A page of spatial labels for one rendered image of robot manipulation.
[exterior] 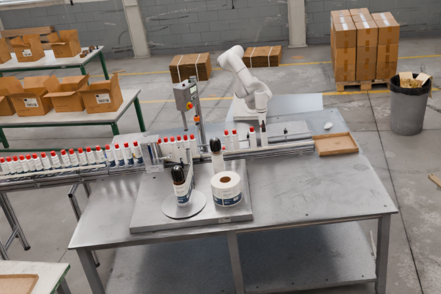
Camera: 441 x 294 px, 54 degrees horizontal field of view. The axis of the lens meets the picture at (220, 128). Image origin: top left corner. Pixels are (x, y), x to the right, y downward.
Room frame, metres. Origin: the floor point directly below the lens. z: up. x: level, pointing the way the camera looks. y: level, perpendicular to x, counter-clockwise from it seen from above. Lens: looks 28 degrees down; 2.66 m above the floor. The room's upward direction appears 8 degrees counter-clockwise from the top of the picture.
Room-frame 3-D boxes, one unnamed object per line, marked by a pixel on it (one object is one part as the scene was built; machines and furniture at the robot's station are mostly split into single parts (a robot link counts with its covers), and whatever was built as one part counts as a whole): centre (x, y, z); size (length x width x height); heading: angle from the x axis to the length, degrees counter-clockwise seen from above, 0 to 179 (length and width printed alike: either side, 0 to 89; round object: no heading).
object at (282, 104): (3.59, -0.51, 0.81); 0.90 x 0.90 x 0.04; 76
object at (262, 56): (7.36, -0.93, 0.11); 0.65 x 0.54 x 0.22; 73
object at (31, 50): (6.92, 2.89, 0.97); 0.42 x 0.39 x 0.37; 163
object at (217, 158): (2.67, 0.05, 1.03); 0.09 x 0.09 x 0.30
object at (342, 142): (2.90, -0.88, 0.85); 0.30 x 0.26 x 0.04; 87
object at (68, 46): (6.85, 2.26, 0.97); 0.43 x 0.42 x 0.37; 162
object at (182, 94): (3.05, 0.22, 1.38); 0.17 x 0.10 x 0.19; 142
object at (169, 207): (2.37, 0.32, 0.89); 0.31 x 0.31 x 0.01
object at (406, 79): (4.39, -2.24, 0.50); 0.42 x 0.41 x 0.28; 76
